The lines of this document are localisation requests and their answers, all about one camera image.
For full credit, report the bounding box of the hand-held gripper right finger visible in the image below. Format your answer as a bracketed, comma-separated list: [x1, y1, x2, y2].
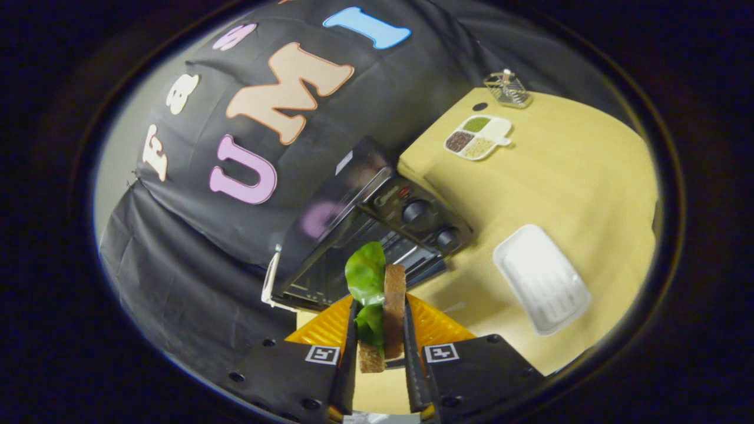
[403, 293, 546, 424]

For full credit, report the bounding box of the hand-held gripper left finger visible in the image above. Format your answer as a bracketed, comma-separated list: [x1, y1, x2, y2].
[227, 294, 361, 424]

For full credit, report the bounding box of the brown bread lettuce sandwich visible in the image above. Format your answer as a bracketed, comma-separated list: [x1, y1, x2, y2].
[345, 241, 408, 374]

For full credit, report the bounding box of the black toaster oven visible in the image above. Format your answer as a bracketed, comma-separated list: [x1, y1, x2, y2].
[271, 137, 474, 312]

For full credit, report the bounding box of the white plastic object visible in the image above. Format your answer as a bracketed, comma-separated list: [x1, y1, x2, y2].
[261, 246, 301, 313]

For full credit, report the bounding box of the white ribbed plastic tray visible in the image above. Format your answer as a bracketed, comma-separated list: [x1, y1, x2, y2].
[492, 224, 593, 337]

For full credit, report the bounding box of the black backdrop cloth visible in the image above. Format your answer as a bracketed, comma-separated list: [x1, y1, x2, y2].
[97, 0, 640, 386]

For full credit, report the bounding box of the white divided dish with grains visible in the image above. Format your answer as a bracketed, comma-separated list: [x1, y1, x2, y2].
[443, 114, 514, 162]

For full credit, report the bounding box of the clear wire rack holder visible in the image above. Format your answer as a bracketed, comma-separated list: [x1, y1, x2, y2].
[483, 68, 534, 110]

